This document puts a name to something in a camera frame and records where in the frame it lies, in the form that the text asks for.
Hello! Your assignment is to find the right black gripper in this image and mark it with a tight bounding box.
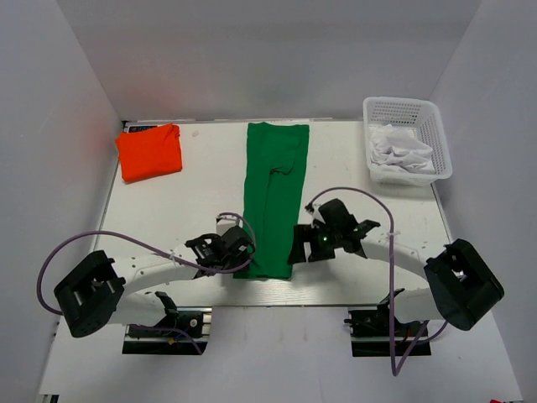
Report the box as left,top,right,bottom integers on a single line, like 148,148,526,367
288,223,342,264

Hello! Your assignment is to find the green t-shirt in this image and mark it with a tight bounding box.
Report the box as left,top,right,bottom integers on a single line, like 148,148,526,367
233,123,310,280

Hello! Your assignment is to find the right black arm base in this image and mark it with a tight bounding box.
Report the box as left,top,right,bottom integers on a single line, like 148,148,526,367
344,309,421,358

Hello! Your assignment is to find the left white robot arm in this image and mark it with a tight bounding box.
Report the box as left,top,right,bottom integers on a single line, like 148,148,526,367
54,225,256,338

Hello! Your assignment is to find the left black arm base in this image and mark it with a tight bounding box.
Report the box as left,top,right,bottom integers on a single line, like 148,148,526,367
122,308,211,356

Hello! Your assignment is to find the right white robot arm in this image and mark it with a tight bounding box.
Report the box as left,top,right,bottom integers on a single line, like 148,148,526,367
288,199,504,335

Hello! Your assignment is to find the crumpled white t-shirt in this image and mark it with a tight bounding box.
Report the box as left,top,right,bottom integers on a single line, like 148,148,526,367
368,124,435,175

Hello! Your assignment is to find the folded orange t-shirt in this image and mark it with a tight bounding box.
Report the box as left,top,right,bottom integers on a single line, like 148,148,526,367
116,123,183,183

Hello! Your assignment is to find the white plastic basket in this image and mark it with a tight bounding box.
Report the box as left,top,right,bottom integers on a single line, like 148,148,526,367
362,97,452,186

